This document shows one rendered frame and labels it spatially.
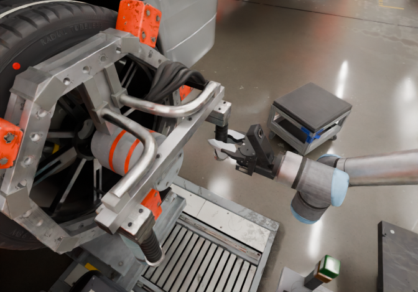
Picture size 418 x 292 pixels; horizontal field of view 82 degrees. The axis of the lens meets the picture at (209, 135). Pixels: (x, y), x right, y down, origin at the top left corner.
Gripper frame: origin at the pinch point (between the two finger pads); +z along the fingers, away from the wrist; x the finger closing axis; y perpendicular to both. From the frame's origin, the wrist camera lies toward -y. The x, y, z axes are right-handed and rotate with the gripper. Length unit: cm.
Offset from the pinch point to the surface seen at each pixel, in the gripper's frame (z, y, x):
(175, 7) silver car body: 33, -21, 33
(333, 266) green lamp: -41.1, 17.1, -12.7
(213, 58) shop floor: 90, 83, 176
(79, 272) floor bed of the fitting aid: 48, 75, -45
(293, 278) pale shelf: -36, 38, -13
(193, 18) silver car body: 33, -13, 45
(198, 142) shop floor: 42, 83, 59
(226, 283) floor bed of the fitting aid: -15, 82, -15
